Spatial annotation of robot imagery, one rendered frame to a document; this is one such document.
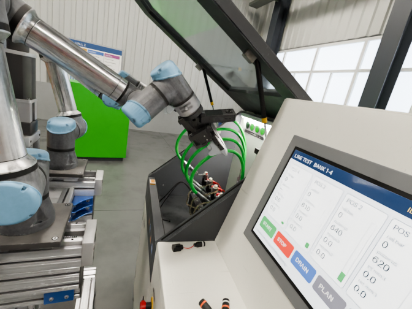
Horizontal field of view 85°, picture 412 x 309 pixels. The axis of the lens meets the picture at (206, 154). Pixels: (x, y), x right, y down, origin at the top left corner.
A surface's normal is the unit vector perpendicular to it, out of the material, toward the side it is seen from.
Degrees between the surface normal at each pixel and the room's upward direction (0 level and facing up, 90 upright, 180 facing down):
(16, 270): 90
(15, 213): 97
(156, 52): 90
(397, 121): 76
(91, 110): 90
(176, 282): 0
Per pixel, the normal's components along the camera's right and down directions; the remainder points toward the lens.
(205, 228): 0.27, 0.30
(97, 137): 0.48, 0.32
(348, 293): -0.87, -0.32
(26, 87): 0.90, 0.27
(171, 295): 0.19, -0.95
